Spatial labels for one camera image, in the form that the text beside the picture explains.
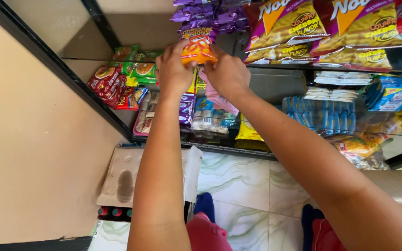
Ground black framed glass display cabinet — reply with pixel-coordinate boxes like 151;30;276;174
0;0;402;172

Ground large yellow maroon chip bag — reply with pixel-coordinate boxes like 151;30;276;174
244;0;330;53
310;0;402;57
313;47;394;73
242;43;317;66

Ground yellow powder packet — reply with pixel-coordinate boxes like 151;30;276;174
235;113;265;142

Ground pink left slipper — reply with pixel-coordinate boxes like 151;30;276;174
186;212;233;251

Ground red and blue noodle packet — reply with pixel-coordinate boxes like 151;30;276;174
116;87;149;111

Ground blue right sock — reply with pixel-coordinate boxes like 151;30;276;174
301;204;326;251

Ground pile of blue sachets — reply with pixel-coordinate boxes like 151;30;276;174
281;96;357;137

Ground red right slipper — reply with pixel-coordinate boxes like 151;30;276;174
312;218;347;251

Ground stained cardboard box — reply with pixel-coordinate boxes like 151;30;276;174
96;145;204;210

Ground pile of purple snack packets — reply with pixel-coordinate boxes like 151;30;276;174
170;0;250;35

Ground yellow green sachets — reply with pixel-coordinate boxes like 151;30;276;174
186;68;207;95

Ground blue left sock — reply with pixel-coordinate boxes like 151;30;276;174
193;192;216;224

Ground stack of blue soap packets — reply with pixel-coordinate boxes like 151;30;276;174
364;75;402;112

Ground person's left hand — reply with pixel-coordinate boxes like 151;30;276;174
155;39;199;102

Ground heap of orange snack bags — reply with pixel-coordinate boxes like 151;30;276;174
328;132;394;171

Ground pile of red noodle packets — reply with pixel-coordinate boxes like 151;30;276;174
87;66;129;109

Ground pink cloth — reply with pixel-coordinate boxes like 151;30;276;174
198;68;240;116

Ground clear wrapped packet bundle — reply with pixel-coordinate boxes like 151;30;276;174
191;97;237;135

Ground pink tray of biscuits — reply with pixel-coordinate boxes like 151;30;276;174
133;91;160;137

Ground stack of white sachets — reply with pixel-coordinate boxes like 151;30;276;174
303;86;359;103
313;71;373;86

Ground stack of purple biscuit packets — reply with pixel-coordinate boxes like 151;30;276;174
179;93;197;127

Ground beige stone ledge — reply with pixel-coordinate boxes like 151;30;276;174
361;169;402;214

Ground orange cheese ring snack packet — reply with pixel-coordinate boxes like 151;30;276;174
179;27;220;67

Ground blue sock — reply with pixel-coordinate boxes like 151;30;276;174
301;204;326;251
193;192;216;224

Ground person's right hand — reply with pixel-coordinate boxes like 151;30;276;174
204;45;253;102

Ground pile of green noodle packets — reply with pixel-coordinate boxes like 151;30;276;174
109;45;164;87

